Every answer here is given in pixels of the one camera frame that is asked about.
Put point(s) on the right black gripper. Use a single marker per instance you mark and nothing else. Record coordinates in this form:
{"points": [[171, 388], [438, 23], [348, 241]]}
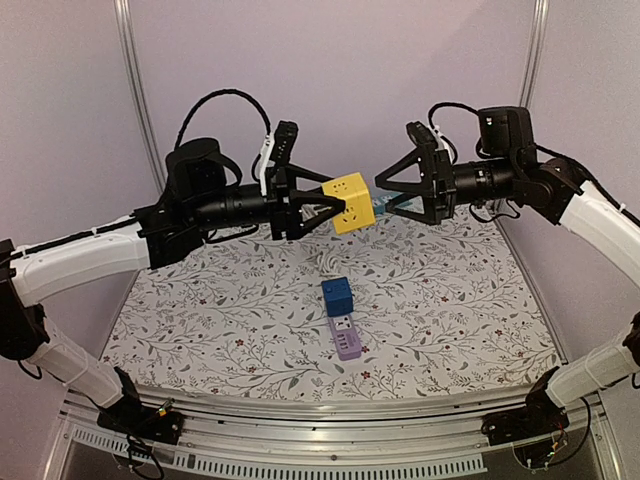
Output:
{"points": [[445, 181]]}

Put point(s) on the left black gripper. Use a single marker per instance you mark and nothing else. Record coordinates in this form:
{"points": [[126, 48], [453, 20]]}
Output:
{"points": [[288, 218]]}

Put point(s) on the teal power strip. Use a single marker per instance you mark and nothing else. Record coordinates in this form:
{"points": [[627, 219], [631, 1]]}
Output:
{"points": [[379, 203]]}

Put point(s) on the yellow cube socket adapter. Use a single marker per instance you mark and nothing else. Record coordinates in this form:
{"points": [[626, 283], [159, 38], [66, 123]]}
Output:
{"points": [[359, 211]]}

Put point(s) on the blue cube socket adapter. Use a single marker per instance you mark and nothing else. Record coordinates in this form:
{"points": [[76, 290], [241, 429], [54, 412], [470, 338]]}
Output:
{"points": [[338, 297]]}

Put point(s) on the purple power strip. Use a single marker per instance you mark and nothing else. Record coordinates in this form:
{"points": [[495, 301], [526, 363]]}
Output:
{"points": [[345, 336]]}

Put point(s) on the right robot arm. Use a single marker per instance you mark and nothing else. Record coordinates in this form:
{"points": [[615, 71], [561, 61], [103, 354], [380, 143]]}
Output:
{"points": [[513, 167]]}

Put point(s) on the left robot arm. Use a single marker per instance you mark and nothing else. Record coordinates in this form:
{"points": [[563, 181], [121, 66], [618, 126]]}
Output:
{"points": [[205, 201]]}

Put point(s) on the floral table mat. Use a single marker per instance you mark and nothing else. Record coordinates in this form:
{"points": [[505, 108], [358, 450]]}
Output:
{"points": [[439, 310]]}

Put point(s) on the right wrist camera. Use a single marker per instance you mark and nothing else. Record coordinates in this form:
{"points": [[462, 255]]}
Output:
{"points": [[424, 135]]}

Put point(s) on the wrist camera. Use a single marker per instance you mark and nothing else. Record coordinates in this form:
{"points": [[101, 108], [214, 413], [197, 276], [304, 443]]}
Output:
{"points": [[274, 154], [424, 135]]}

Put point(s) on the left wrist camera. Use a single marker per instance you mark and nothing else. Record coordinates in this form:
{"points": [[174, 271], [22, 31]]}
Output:
{"points": [[274, 154]]}

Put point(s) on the right aluminium corner post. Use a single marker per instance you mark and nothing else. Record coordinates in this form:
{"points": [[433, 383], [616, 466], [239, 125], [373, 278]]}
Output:
{"points": [[535, 51]]}

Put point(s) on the aluminium corner post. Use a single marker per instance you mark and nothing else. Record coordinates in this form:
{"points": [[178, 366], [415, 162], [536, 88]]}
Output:
{"points": [[134, 76], [535, 51]]}

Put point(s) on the aluminium front rail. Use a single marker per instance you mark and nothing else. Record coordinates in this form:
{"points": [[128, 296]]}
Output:
{"points": [[435, 437]]}

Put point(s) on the left aluminium corner post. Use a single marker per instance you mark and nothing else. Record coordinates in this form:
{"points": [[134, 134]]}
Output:
{"points": [[134, 76]]}

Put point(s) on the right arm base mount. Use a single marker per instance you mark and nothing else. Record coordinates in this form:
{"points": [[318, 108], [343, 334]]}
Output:
{"points": [[538, 416]]}

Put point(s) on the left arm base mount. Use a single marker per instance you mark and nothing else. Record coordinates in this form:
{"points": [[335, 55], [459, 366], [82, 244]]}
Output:
{"points": [[145, 422]]}

